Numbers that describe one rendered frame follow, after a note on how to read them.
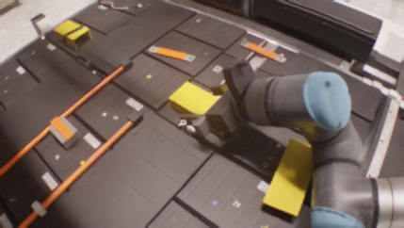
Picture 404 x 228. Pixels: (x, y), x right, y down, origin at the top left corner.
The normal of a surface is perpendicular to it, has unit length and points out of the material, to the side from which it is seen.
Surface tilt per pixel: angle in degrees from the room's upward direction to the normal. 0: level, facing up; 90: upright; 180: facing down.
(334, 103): 50
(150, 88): 0
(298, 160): 0
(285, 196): 0
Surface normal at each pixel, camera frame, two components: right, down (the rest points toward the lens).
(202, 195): -0.06, -0.63
